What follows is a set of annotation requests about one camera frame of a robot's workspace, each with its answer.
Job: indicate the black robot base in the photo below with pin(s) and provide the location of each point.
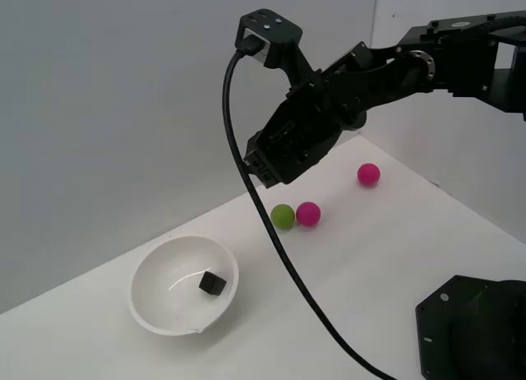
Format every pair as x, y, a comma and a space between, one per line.
472, 330

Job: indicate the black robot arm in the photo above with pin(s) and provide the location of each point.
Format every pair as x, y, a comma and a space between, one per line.
460, 59

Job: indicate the small black box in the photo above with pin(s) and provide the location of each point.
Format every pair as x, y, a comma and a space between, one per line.
211, 283

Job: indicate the pink ball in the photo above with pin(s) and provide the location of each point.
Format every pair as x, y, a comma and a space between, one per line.
367, 174
308, 214

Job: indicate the white bowl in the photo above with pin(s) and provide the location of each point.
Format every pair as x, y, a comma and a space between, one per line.
172, 302

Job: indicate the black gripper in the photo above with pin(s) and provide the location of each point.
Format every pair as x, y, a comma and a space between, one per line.
324, 108

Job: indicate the green ball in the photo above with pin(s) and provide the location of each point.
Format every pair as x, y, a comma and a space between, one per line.
282, 216

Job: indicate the black gripper-mounted camera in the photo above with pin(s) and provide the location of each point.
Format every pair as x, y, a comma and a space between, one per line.
269, 32

